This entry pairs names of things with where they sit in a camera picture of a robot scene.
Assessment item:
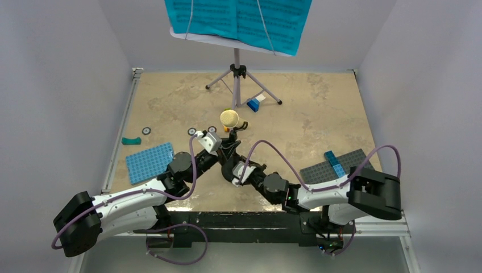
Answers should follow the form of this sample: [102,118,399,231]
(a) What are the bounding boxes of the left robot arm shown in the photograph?
[51,134,241,257]

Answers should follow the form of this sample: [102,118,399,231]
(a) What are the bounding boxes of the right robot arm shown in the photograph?
[229,162,402,231]

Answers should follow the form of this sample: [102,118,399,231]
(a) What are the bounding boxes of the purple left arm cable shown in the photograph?
[51,135,200,251]

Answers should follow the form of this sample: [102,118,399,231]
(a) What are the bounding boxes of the grey brick baseplate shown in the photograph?
[300,149,366,185]

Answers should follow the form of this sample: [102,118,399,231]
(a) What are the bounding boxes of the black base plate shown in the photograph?
[134,212,354,247]

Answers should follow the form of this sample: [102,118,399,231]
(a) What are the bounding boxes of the lilac tripod music stand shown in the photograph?
[205,48,282,114]

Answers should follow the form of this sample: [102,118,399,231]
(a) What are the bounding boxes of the light blue brick baseplate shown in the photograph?
[126,142,174,185]

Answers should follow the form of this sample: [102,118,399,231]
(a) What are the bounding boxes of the dark blue brick plate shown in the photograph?
[324,151,340,168]

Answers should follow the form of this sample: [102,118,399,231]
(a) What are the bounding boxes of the black microphone desk stand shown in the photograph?
[221,130,240,183]

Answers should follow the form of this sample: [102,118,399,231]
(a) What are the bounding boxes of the teal sheet music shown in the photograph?
[165,1,311,56]

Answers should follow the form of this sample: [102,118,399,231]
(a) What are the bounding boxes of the dark blue poker chip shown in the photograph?
[142,127,151,135]

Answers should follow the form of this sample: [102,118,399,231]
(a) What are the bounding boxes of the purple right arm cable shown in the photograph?
[240,140,402,193]

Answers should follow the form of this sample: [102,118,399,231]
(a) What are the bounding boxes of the teal curved block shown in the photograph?
[121,137,142,145]

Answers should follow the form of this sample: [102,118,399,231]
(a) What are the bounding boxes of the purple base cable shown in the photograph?
[146,223,209,266]

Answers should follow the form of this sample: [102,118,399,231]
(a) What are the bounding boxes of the cream microphone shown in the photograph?
[220,109,249,131]

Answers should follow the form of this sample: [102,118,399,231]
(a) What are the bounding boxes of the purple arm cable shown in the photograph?
[51,135,200,251]
[240,140,402,193]

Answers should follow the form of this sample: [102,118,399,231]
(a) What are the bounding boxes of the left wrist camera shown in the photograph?
[195,131,222,155]

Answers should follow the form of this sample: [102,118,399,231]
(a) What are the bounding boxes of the light blue brick plate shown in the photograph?
[333,164,346,178]

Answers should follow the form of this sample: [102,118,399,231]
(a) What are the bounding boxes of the blue white brick stack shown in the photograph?
[246,94,265,113]

